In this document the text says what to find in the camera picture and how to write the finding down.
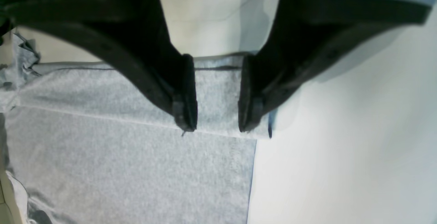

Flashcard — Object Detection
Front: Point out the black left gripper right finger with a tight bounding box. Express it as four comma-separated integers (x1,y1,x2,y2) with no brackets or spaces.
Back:
238,0,432,132

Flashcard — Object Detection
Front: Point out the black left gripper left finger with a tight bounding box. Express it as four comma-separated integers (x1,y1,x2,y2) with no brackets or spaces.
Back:
1,0,198,132

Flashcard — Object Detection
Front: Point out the grey T-shirt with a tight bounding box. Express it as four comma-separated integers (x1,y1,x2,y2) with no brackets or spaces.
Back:
1,34,270,224

